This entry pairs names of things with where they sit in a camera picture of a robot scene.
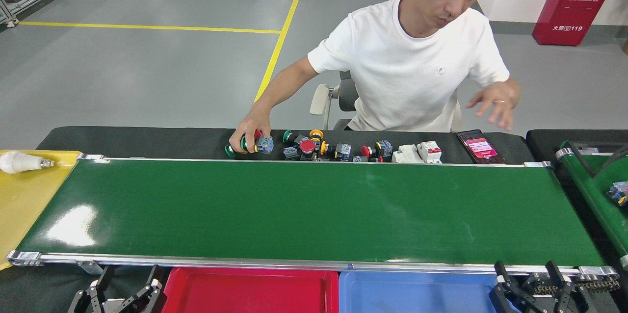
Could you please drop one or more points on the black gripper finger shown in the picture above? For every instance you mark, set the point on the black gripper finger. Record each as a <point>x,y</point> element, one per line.
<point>505,298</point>
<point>564,298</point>
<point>147,288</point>
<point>86,298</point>

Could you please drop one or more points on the push button switch blue body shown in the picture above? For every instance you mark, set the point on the push button switch blue body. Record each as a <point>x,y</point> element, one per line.
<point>619,191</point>

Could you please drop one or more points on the green push button switch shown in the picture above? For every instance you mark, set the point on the green push button switch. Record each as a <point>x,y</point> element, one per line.
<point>291,152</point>
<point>229,151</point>
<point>265,144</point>
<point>287,136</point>

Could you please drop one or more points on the plain white circuit breaker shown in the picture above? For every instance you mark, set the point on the plain white circuit breaker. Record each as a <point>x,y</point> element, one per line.
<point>407,155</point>

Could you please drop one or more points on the yellow push button switch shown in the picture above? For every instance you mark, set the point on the yellow push button switch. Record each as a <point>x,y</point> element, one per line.
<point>316,134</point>
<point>342,151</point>

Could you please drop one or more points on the person's right forearm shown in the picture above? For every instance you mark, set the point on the person's right forearm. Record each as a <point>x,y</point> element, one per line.
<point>282,88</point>

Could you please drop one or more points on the short green conveyor belt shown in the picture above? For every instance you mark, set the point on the short green conveyor belt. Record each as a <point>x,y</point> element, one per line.
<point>596,195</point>

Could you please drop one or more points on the yellow plastic tray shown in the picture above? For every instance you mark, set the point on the yellow plastic tray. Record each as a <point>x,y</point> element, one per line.
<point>24,200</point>

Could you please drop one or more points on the person's right hand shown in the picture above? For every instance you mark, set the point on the person's right hand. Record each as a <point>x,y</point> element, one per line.
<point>250,129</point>

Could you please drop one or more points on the person's left hand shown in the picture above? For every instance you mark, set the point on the person's left hand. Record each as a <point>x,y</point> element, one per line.
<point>500,97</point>

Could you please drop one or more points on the blue plastic bin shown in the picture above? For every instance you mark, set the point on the blue plastic bin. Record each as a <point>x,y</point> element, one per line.
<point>417,293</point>

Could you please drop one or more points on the red plastic bin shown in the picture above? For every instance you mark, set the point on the red plastic bin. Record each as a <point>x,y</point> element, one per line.
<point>245,293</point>

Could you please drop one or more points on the white light bulb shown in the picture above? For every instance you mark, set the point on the white light bulb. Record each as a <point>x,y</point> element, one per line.
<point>17,162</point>

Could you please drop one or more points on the smartphone with pink screen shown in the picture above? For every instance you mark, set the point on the smartphone with pink screen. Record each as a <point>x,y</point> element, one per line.
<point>480,147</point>

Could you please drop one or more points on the person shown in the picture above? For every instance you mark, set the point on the person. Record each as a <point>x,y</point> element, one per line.
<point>407,67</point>

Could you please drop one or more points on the grey office chair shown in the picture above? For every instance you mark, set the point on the grey office chair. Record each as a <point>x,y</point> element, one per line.
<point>321,99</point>

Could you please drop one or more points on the red fire extinguisher box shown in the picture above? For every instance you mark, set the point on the red fire extinguisher box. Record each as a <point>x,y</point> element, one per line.
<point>571,9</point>

